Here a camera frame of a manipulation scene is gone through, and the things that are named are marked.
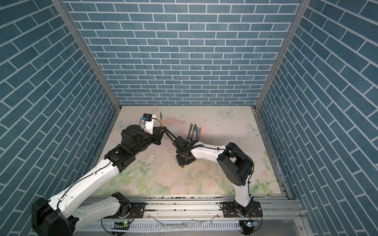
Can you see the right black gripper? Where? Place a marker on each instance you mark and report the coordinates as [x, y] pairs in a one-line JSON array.
[[179, 162]]

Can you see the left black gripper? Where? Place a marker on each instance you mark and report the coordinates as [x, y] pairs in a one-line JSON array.
[[157, 137]]

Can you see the green pen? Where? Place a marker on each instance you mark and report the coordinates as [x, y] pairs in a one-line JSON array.
[[193, 131], [190, 130]]

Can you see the blue pen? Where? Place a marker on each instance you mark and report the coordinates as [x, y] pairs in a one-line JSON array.
[[197, 133]]

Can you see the brown pen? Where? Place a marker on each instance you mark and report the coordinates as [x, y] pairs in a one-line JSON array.
[[161, 119]]

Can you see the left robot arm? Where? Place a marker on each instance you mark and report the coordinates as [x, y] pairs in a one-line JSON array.
[[63, 215]]

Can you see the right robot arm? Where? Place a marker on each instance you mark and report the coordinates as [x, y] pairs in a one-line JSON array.
[[237, 166]]

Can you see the floral table mat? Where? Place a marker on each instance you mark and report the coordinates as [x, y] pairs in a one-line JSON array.
[[156, 171]]

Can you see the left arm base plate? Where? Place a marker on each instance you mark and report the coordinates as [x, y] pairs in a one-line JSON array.
[[130, 211]]

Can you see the aluminium mounting rail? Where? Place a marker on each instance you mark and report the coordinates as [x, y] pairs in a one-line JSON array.
[[208, 208]]

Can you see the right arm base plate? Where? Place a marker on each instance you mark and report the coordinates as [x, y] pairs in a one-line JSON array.
[[233, 209]]

